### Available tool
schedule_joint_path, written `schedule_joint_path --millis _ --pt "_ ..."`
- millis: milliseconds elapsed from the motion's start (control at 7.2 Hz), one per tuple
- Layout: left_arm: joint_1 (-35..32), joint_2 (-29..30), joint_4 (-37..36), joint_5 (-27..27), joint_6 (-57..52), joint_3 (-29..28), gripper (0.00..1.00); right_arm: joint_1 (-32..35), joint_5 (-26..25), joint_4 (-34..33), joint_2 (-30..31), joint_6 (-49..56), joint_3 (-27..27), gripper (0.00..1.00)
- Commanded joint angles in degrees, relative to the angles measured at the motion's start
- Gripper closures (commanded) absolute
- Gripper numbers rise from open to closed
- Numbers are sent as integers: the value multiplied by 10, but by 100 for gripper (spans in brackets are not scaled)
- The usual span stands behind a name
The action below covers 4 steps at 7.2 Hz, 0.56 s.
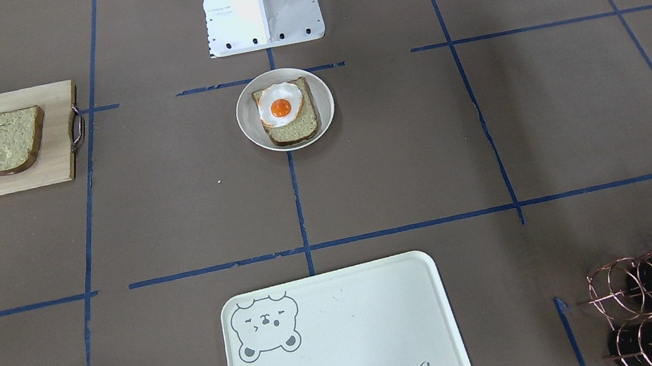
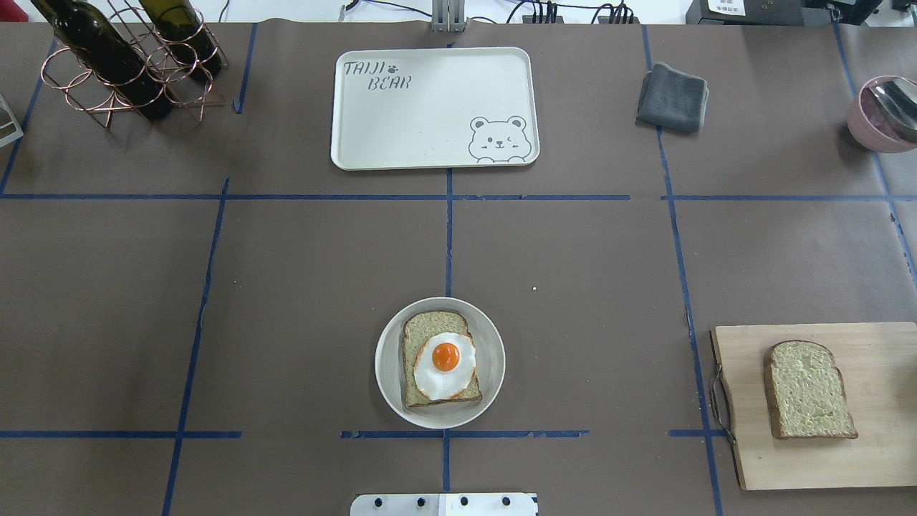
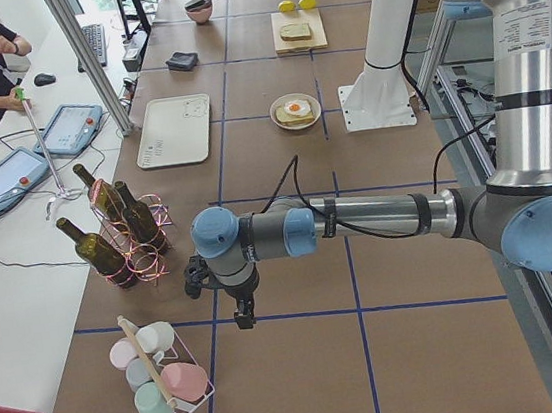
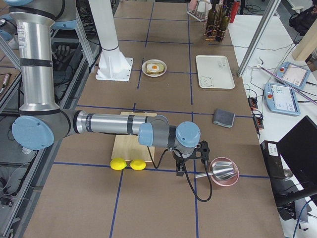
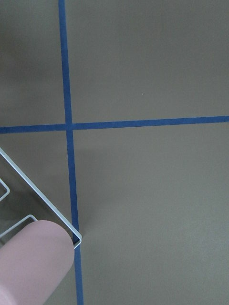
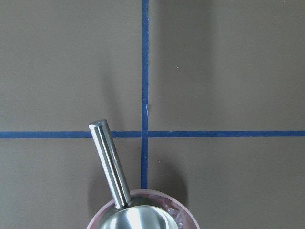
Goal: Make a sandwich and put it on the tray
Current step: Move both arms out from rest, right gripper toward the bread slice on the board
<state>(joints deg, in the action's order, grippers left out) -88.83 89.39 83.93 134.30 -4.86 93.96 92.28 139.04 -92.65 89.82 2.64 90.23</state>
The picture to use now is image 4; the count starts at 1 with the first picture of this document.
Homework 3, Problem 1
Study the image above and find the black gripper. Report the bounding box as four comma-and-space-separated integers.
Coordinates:
176, 140, 210, 177

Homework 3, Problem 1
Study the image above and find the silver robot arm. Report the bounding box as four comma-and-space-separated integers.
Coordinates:
7, 0, 210, 176

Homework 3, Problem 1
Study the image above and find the cream bear tray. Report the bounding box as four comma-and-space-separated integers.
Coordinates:
196, 55, 235, 89

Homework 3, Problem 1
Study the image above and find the metal scoop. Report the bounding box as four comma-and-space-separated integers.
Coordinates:
195, 161, 238, 181

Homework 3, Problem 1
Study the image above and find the yellow lemon right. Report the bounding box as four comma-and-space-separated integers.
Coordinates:
130, 159, 147, 171

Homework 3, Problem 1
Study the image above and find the yellow lemon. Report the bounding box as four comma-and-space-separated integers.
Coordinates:
130, 159, 147, 171
110, 158, 127, 171

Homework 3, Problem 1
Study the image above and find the pink bowl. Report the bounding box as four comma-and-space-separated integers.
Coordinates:
209, 157, 239, 186

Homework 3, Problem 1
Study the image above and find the wooden cutting board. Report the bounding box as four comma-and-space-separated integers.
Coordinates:
110, 111, 158, 164

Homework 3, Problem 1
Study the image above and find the yellow lemon left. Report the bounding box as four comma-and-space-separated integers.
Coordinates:
110, 158, 127, 171

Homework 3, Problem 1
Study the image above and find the folded grey cloth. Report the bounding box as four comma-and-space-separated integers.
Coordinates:
212, 109, 235, 128

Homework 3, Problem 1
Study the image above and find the black computer box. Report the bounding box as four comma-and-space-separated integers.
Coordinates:
260, 140, 285, 179

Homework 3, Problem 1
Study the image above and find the bottom bread slice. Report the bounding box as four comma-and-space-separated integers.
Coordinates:
146, 62, 164, 75

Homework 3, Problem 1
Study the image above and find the fried egg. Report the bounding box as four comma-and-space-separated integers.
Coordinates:
146, 63, 159, 73

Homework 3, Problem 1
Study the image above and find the white round plate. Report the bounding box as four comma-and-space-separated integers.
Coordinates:
142, 59, 167, 77

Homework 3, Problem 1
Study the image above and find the black monitor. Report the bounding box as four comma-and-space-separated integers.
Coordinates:
277, 116, 317, 185

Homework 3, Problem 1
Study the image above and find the near teach pendant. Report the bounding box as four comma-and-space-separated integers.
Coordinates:
264, 83, 301, 116

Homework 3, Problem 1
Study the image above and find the teach pendant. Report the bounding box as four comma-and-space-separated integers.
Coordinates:
276, 61, 310, 90
264, 83, 301, 116

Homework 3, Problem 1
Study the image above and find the dark wine bottle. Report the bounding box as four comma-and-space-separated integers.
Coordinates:
206, 0, 217, 37
216, 3, 232, 42

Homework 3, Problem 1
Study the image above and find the far teach pendant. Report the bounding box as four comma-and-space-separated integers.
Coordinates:
276, 61, 310, 90

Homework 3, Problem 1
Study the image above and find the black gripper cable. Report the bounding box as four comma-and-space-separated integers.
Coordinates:
147, 146, 213, 203

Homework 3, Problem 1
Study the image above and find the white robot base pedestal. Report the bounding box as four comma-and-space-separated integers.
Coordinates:
89, 0, 133, 82

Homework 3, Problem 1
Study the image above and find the copper wire bottle rack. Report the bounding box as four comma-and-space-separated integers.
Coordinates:
205, 9, 224, 41

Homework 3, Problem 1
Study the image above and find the aluminium frame post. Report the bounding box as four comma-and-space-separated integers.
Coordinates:
237, 0, 281, 77

